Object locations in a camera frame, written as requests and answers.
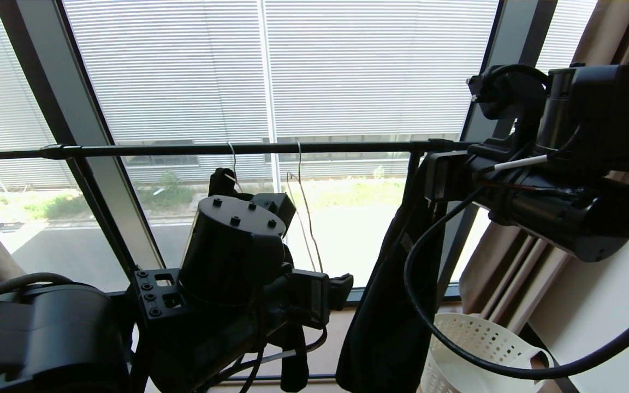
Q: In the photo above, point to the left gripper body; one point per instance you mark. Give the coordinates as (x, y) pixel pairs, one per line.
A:
(221, 338)

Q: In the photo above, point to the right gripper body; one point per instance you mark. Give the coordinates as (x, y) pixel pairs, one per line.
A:
(565, 213)

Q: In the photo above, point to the black shorts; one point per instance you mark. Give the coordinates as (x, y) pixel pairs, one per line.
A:
(221, 183)

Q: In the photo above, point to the black T-shirt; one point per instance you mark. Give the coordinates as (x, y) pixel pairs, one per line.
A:
(385, 327)

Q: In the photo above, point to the pink clothes hanger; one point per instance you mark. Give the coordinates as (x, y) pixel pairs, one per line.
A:
(306, 207)
(233, 164)

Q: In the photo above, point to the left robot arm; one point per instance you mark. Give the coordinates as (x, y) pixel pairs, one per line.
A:
(232, 245)

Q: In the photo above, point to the white laundry basket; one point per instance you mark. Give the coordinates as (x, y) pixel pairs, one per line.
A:
(478, 338)

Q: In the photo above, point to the black clothes rack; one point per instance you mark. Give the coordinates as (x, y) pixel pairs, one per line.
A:
(183, 148)

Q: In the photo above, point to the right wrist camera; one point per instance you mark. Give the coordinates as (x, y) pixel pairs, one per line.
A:
(505, 93)

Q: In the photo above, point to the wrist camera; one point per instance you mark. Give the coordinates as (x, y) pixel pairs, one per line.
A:
(276, 204)
(505, 93)

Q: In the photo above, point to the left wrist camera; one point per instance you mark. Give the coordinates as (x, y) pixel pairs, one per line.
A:
(276, 204)

